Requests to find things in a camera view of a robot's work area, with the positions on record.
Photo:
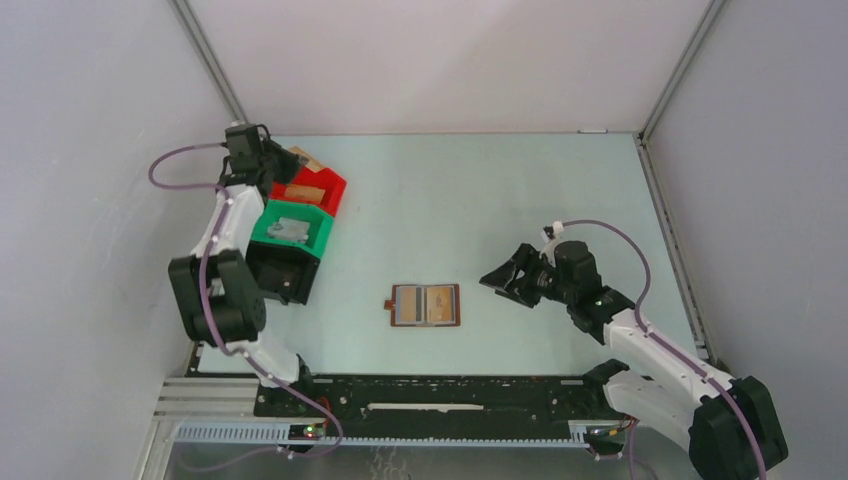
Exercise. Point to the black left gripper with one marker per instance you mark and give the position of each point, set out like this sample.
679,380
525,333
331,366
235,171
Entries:
291,162

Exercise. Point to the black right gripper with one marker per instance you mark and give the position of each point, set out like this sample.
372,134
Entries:
503,278

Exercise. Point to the orange credit card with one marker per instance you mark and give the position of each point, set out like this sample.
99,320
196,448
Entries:
440,305
308,161

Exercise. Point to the brown leather card holder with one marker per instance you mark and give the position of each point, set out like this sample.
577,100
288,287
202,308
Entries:
407,306

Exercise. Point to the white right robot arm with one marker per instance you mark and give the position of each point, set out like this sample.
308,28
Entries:
728,426

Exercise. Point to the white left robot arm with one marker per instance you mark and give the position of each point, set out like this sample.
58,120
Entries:
218,298

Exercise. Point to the orange card in red bin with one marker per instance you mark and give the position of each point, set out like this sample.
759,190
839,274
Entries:
304,194

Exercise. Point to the clear card in green bin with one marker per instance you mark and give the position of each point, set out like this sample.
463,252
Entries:
289,230

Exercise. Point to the red plastic bin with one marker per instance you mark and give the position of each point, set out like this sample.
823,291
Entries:
323,188

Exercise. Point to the green plastic bin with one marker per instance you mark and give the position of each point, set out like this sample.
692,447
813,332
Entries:
319,233

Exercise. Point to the black plastic bin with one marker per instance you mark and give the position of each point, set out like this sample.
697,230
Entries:
283,273

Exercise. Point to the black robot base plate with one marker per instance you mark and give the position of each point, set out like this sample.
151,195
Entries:
451,407

